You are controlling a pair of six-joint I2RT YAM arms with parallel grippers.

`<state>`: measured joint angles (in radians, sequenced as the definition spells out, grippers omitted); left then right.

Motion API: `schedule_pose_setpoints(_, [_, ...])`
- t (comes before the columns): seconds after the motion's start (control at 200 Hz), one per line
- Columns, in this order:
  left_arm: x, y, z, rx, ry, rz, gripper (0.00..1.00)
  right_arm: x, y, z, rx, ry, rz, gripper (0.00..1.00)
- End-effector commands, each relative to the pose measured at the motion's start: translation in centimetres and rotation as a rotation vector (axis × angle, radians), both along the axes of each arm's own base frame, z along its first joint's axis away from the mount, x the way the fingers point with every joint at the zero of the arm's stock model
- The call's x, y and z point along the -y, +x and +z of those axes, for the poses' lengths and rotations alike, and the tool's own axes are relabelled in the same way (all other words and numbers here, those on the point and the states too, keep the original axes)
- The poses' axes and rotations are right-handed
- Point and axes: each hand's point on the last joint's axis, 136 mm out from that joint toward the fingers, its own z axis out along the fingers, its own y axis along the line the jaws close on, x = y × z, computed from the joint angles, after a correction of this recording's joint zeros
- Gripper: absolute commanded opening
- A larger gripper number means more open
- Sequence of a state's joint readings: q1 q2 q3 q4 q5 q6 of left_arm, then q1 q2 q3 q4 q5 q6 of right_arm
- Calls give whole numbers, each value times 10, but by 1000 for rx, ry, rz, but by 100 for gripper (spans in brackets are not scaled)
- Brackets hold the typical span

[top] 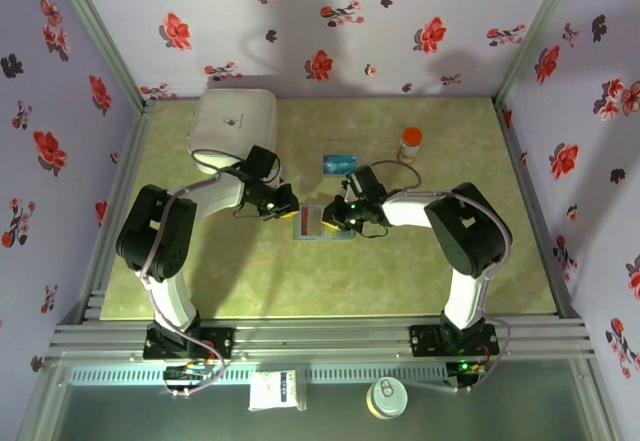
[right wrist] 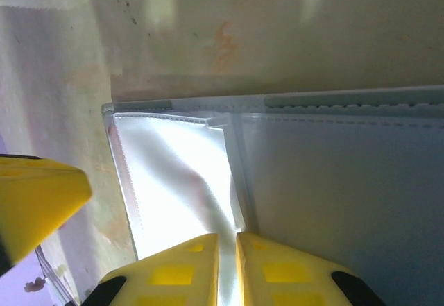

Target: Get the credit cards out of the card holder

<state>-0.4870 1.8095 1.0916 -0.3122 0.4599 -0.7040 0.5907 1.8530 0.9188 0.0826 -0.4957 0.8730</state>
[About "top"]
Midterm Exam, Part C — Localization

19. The red credit card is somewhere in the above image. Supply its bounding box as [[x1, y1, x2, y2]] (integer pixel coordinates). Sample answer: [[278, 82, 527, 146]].
[[299, 205, 326, 237]]

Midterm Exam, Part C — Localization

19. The grey card holder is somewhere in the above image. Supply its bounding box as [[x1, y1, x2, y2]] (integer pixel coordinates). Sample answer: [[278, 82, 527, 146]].
[[292, 203, 357, 242]]

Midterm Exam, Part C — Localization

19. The blue credit card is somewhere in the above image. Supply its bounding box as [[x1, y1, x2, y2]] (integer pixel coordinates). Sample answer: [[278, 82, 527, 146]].
[[322, 154, 360, 176]]

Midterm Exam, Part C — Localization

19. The white zip case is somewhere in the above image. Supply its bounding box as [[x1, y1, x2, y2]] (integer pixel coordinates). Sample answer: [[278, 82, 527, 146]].
[[186, 88, 280, 175]]

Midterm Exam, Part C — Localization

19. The orange capped small bottle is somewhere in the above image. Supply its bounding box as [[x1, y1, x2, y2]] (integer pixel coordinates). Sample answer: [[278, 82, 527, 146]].
[[398, 127, 424, 164]]

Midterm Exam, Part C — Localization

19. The white paper packet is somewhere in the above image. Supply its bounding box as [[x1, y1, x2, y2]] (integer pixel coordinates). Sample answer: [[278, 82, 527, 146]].
[[248, 369, 300, 412]]

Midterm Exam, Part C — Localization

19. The silver tin can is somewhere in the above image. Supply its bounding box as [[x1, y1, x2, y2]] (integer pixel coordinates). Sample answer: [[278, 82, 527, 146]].
[[364, 376, 409, 420]]

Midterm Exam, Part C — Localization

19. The grey right arm cable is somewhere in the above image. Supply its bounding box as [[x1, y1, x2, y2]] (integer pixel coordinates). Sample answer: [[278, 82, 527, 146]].
[[369, 159, 514, 395]]

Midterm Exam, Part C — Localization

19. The aluminium front frame rail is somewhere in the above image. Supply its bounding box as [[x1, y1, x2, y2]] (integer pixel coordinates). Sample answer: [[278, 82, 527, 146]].
[[44, 315, 599, 363]]

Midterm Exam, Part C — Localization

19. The aluminium left side rail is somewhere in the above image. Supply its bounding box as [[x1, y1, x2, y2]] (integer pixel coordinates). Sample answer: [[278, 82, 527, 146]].
[[79, 99, 157, 323]]

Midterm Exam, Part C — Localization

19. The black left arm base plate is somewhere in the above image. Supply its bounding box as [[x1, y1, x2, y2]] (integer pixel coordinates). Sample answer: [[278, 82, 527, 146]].
[[143, 324, 236, 361]]

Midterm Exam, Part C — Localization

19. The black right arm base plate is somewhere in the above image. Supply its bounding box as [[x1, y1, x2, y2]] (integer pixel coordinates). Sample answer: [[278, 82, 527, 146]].
[[408, 323, 500, 358]]

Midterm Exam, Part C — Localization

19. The slotted grey cable duct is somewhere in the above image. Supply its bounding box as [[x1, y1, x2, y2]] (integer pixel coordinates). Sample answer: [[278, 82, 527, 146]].
[[67, 364, 449, 386]]

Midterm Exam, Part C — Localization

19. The aluminium right side rail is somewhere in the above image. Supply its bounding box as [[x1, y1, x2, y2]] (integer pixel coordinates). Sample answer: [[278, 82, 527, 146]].
[[492, 98, 584, 320]]

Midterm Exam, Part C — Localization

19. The aluminium left corner post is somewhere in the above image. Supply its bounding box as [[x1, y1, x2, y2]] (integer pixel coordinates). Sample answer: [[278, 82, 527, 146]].
[[47, 0, 154, 112]]

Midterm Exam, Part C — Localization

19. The aluminium corner post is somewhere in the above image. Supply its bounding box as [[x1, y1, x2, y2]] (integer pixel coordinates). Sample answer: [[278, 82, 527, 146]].
[[494, 0, 589, 107], [47, 0, 154, 112]]

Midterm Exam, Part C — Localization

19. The aluminium right corner post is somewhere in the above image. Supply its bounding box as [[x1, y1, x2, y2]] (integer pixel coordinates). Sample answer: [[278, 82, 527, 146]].
[[494, 0, 589, 107]]

